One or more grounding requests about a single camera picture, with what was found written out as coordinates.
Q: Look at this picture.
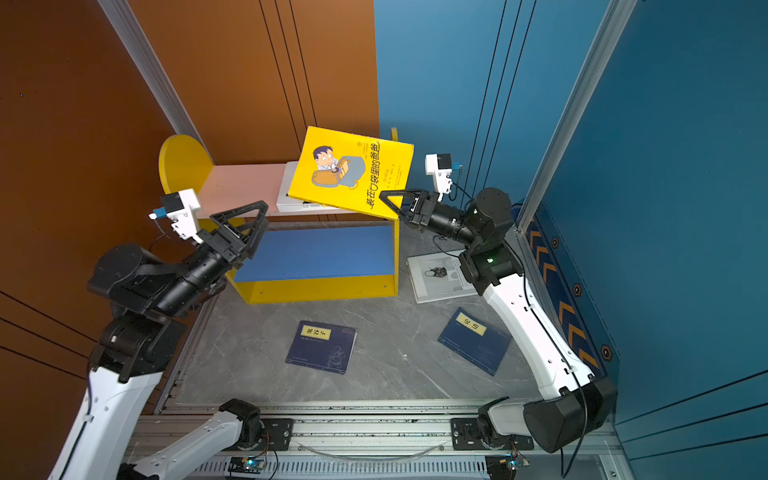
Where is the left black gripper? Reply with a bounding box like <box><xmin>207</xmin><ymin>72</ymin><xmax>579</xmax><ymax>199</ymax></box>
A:
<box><xmin>160</xmin><ymin>203</ymin><xmax>268</xmax><ymax>321</ymax></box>

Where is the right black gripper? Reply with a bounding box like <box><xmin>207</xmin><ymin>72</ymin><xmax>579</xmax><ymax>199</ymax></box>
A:
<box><xmin>383</xmin><ymin>194</ymin><xmax>484</xmax><ymax>252</ymax></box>

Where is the white book with brown bars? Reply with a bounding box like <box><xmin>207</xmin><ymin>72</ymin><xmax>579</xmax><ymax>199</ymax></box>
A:
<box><xmin>276</xmin><ymin>161</ymin><xmax>348</xmax><ymax>214</ymax></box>

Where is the yellow cartoon cover book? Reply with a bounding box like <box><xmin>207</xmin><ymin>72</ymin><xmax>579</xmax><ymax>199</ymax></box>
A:
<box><xmin>288</xmin><ymin>126</ymin><xmax>414</xmax><ymax>220</ymax></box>

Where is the dark blue book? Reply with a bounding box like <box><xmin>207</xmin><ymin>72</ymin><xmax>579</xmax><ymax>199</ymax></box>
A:
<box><xmin>285</xmin><ymin>320</ymin><xmax>357</xmax><ymax>375</ymax></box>
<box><xmin>438</xmin><ymin>308</ymin><xmax>512</xmax><ymax>376</ymax></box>

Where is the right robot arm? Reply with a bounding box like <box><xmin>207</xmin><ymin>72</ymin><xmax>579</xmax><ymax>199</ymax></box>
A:
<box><xmin>379</xmin><ymin>188</ymin><xmax>618</xmax><ymax>453</ymax></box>

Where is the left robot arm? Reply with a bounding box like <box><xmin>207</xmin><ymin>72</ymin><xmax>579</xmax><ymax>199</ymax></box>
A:
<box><xmin>49</xmin><ymin>201</ymin><xmax>269</xmax><ymax>479</ymax></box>

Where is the yellow pink blue bookshelf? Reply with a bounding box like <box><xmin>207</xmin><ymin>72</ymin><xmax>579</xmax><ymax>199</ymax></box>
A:
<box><xmin>158</xmin><ymin>135</ymin><xmax>400</xmax><ymax>304</ymax></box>

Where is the grey white photo book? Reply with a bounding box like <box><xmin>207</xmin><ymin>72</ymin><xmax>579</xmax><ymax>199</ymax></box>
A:
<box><xmin>407</xmin><ymin>250</ymin><xmax>477</xmax><ymax>304</ymax></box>

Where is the left green circuit board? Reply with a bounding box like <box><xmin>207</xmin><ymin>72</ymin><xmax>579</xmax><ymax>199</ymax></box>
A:
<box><xmin>227</xmin><ymin>456</ymin><xmax>266</xmax><ymax>477</ymax></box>

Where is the right circuit board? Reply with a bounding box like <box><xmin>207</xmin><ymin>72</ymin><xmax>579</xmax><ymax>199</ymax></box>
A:
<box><xmin>485</xmin><ymin>456</ymin><xmax>530</xmax><ymax>480</ymax></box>

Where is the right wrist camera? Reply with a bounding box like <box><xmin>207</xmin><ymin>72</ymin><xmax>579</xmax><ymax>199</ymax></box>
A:
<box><xmin>425</xmin><ymin>153</ymin><xmax>462</xmax><ymax>201</ymax></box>

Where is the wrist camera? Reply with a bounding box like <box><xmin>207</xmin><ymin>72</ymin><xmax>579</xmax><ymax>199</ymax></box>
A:
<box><xmin>425</xmin><ymin>153</ymin><xmax>462</xmax><ymax>201</ymax></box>
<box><xmin>148</xmin><ymin>189</ymin><xmax>203</xmax><ymax>244</ymax></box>

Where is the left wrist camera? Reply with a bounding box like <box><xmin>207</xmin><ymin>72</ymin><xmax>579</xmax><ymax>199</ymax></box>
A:
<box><xmin>148</xmin><ymin>189</ymin><xmax>203</xmax><ymax>244</ymax></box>

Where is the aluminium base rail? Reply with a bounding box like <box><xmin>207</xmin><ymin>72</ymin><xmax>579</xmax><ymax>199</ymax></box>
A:
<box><xmin>110</xmin><ymin>398</ymin><xmax>634</xmax><ymax>480</ymax></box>

